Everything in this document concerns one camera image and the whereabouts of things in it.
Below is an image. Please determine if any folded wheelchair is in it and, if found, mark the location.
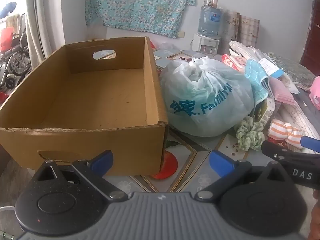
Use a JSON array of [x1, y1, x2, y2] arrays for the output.
[[0, 12, 33, 90]]

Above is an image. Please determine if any cream window curtain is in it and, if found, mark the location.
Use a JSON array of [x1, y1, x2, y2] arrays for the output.
[[25, 0, 68, 71]]

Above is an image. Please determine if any red bag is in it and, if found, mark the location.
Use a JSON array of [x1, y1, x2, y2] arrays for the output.
[[0, 26, 15, 53]]

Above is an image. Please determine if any fruit printed tablecloth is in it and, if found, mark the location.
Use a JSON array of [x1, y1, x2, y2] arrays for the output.
[[120, 47, 303, 193]]

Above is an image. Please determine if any white water dispenser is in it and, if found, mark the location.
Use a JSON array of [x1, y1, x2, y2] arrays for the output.
[[192, 33, 221, 55]]

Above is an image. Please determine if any pale printed plastic bag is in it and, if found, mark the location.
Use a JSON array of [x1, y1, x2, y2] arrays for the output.
[[159, 56, 255, 137]]

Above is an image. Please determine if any brown cardboard box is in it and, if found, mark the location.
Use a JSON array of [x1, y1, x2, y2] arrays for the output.
[[0, 36, 168, 176]]

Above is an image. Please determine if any green knitted scrunchie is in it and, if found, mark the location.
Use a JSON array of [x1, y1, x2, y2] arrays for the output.
[[236, 116, 265, 152]]

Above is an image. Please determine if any blue cloth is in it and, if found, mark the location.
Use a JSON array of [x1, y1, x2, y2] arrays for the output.
[[0, 2, 18, 18]]

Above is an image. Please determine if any dark patterned cloth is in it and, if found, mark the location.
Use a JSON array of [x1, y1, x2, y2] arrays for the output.
[[265, 52, 318, 94]]

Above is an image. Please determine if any rolled patterned mat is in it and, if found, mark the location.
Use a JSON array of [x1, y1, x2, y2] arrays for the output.
[[221, 9, 242, 55], [239, 15, 260, 48]]

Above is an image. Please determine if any white crumpled plastic bag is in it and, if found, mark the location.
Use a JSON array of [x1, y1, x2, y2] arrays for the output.
[[229, 41, 266, 61]]

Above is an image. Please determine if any dark gold packet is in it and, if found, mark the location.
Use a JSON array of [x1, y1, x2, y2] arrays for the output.
[[253, 99, 269, 125]]

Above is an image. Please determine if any teal checked towel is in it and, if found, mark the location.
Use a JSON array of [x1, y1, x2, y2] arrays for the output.
[[244, 59, 270, 105]]

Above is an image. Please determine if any red white snack packet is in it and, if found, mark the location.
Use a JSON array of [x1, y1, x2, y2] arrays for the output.
[[221, 54, 248, 74]]

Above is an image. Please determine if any dark red door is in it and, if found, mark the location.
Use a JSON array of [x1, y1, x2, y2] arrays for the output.
[[299, 4, 320, 77]]

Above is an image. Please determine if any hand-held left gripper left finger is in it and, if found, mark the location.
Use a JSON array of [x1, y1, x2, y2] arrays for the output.
[[35, 150, 128, 201]]

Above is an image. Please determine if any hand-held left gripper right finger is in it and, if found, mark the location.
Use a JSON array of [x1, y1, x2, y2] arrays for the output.
[[196, 150, 290, 202]]

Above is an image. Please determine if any blue water bottle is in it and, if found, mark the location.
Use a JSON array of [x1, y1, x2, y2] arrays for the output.
[[197, 5, 224, 37]]

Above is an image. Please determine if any person's right hand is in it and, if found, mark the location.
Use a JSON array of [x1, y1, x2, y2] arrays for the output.
[[309, 189, 320, 240]]

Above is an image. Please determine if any clear plastic bag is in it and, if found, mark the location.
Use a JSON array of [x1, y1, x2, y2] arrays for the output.
[[159, 42, 178, 53]]

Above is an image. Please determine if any pink cloth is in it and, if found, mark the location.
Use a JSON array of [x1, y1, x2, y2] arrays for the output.
[[269, 76, 296, 105]]

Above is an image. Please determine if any pink plush toy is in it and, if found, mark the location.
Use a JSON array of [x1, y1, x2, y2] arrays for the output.
[[309, 76, 320, 111]]

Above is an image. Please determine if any teal floral wall cloth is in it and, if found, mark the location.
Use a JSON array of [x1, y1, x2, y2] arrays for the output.
[[85, 0, 198, 39]]

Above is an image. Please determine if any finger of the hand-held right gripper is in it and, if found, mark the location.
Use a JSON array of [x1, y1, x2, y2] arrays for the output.
[[301, 136, 320, 153], [261, 140, 300, 161]]

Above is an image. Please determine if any orange white striped cloth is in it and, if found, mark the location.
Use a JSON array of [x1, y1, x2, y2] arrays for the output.
[[268, 119, 304, 149]]

